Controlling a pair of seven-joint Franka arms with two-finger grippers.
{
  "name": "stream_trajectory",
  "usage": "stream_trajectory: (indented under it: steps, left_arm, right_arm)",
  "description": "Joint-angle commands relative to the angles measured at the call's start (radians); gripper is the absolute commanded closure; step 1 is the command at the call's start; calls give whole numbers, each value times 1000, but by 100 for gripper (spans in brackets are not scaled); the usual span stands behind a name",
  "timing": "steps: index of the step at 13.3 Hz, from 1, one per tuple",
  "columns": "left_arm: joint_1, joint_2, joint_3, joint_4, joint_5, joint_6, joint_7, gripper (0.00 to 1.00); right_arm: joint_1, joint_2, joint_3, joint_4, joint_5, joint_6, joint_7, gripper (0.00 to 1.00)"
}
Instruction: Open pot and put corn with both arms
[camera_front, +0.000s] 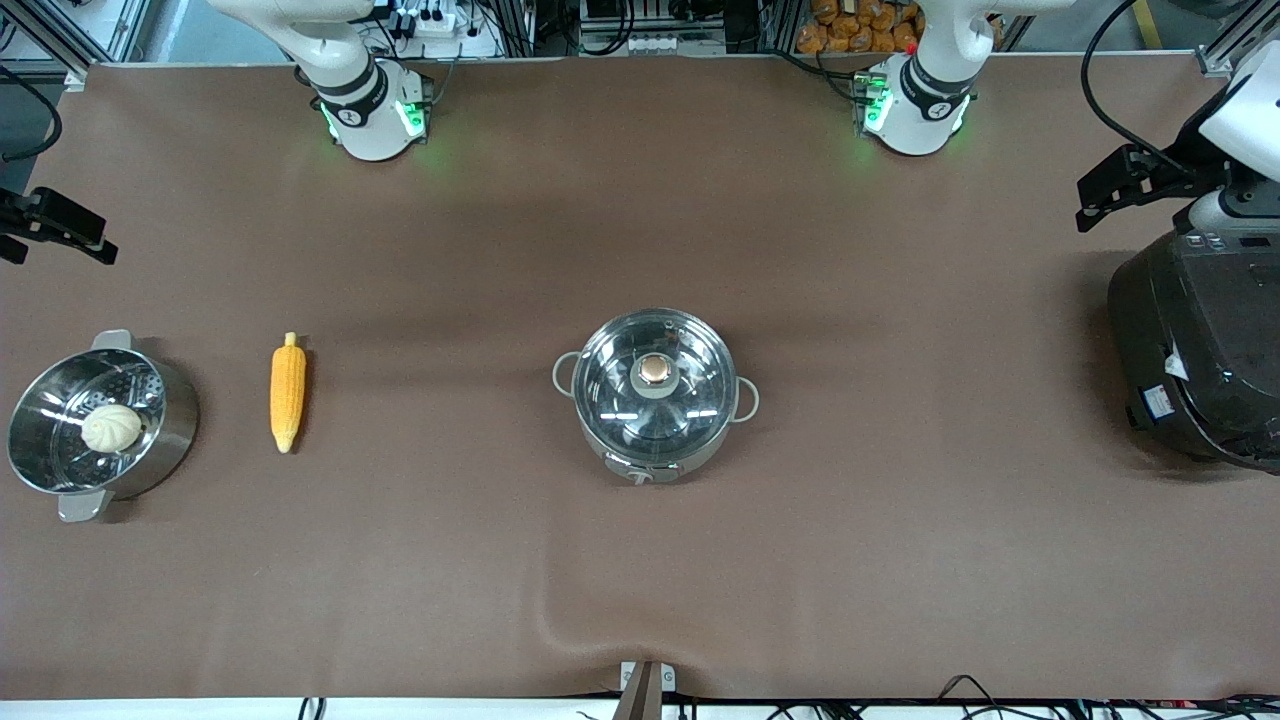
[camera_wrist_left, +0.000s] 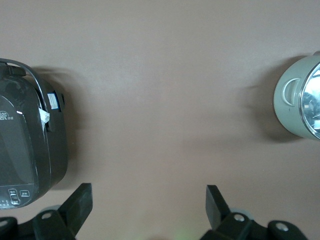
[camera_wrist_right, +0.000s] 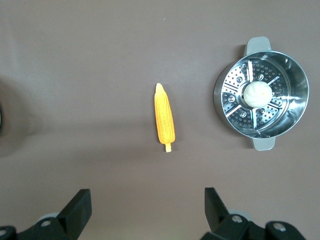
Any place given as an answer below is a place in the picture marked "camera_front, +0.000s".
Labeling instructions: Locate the yellow corn cob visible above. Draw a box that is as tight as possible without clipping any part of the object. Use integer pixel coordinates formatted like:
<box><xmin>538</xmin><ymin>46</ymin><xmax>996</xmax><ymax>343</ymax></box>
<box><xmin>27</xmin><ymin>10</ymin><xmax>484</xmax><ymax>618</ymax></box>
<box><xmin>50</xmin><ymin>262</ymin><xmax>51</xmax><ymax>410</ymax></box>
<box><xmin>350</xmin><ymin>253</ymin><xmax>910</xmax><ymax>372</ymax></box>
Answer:
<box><xmin>270</xmin><ymin>332</ymin><xmax>308</xmax><ymax>455</ymax></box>

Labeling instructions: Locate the glass pot lid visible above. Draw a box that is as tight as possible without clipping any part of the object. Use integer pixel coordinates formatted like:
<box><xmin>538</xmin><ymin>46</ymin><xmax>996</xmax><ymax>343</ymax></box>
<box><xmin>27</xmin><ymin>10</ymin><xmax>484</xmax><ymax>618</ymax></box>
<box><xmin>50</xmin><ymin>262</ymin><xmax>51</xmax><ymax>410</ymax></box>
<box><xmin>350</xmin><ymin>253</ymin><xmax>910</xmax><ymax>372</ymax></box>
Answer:
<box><xmin>572</xmin><ymin>308</ymin><xmax>739</xmax><ymax>457</ymax></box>

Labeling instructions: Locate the steel steamer pot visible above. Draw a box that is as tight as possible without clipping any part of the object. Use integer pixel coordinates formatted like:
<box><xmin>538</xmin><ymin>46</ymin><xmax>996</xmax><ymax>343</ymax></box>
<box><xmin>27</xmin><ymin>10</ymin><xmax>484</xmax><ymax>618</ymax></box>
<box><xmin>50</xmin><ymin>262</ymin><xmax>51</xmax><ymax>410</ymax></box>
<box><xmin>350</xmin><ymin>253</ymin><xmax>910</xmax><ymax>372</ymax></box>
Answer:
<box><xmin>7</xmin><ymin>330</ymin><xmax>200</xmax><ymax>523</ymax></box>

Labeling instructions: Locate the black rice cooker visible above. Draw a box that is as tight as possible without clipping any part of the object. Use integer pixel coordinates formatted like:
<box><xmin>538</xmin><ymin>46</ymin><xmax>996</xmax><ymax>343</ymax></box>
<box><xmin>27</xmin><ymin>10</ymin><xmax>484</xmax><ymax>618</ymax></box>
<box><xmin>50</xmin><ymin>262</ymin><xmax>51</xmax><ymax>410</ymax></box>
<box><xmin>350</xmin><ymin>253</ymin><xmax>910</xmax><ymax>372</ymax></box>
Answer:
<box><xmin>1107</xmin><ymin>228</ymin><xmax>1280</xmax><ymax>473</ymax></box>

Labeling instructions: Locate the white steamed bun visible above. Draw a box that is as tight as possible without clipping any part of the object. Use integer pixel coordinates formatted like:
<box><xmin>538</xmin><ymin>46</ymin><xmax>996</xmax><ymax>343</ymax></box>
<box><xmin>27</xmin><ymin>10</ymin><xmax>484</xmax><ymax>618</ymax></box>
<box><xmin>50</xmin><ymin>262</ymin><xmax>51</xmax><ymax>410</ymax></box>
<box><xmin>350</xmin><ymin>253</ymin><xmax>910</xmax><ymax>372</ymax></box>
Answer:
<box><xmin>81</xmin><ymin>404</ymin><xmax>144</xmax><ymax>454</ymax></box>

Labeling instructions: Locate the bag of orange bread rolls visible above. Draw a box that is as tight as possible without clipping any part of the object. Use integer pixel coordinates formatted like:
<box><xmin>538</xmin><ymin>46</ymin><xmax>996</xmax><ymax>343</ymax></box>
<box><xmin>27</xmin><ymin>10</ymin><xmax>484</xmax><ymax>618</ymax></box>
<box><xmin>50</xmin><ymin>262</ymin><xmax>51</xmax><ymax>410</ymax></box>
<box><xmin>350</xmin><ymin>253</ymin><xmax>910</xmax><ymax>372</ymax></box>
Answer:
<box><xmin>797</xmin><ymin>0</ymin><xmax>921</xmax><ymax>55</ymax></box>

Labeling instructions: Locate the white power strip with plugs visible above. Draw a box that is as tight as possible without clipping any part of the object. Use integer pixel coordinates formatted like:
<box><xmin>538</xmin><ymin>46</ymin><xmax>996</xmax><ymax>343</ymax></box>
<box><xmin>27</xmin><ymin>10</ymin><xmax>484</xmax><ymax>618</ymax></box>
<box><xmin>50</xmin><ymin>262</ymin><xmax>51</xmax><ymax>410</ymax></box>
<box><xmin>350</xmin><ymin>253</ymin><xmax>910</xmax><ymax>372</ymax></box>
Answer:
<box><xmin>392</xmin><ymin>4</ymin><xmax>463</xmax><ymax>37</ymax></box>

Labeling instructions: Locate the brown table mat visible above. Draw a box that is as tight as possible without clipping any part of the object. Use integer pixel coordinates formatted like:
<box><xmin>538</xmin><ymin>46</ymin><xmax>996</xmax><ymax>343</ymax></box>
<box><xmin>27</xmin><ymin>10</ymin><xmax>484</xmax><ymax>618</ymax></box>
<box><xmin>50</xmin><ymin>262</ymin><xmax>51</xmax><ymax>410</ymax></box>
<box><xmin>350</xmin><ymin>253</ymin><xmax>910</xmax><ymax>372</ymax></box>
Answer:
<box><xmin>0</xmin><ymin>55</ymin><xmax>1280</xmax><ymax>701</ymax></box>

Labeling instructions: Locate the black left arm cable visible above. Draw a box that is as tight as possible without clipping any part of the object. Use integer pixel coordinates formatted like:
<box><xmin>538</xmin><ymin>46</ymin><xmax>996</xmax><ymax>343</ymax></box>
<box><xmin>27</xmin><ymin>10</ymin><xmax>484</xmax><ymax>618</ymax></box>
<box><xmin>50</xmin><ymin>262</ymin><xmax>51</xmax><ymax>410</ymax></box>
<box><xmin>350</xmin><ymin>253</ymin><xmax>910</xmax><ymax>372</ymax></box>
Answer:
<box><xmin>1080</xmin><ymin>0</ymin><xmax>1193</xmax><ymax>177</ymax></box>

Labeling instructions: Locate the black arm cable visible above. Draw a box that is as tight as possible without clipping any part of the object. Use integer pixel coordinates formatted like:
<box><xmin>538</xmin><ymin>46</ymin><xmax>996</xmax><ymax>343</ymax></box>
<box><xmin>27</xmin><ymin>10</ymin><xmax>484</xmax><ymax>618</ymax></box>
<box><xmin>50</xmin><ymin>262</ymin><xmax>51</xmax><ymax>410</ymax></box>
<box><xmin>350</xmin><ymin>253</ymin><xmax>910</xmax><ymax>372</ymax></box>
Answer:
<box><xmin>0</xmin><ymin>64</ymin><xmax>63</xmax><ymax>164</ymax></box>
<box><xmin>1080</xmin><ymin>0</ymin><xmax>1193</xmax><ymax>177</ymax></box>

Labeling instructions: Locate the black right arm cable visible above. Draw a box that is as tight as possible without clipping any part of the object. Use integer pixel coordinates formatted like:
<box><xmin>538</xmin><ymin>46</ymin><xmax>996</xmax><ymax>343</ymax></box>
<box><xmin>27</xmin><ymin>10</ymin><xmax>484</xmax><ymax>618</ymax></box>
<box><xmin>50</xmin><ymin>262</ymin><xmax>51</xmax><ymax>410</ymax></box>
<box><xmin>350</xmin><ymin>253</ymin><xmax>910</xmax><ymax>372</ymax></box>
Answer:
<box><xmin>0</xmin><ymin>64</ymin><xmax>63</xmax><ymax>164</ymax></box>

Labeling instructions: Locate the aluminium frame profile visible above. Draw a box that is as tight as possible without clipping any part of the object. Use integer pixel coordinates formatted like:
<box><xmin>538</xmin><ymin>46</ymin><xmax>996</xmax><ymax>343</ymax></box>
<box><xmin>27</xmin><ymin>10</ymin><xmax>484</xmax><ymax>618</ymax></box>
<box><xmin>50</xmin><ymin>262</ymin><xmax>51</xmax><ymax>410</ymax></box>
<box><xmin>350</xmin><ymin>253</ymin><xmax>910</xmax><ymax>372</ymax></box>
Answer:
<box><xmin>0</xmin><ymin>0</ymin><xmax>153</xmax><ymax>91</ymax></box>
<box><xmin>1195</xmin><ymin>0</ymin><xmax>1280</xmax><ymax>79</ymax></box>

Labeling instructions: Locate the steel pot with handles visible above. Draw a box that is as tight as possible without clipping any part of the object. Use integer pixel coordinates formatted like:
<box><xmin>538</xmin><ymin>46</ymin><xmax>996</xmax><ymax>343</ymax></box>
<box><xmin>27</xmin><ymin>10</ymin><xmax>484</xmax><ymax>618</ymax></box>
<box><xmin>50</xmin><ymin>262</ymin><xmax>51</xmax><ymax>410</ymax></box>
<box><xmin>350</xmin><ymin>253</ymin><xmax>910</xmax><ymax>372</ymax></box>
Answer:
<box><xmin>552</xmin><ymin>345</ymin><xmax>761</xmax><ymax>487</ymax></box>

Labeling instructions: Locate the metal bracket on table edge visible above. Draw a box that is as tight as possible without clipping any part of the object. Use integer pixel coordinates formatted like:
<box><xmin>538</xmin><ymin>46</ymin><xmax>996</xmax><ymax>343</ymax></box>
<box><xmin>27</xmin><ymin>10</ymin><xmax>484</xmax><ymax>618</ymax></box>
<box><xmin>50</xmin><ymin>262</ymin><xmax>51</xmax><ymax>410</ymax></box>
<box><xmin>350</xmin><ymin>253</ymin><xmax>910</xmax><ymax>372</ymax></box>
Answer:
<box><xmin>620</xmin><ymin>660</ymin><xmax>677</xmax><ymax>720</ymax></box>

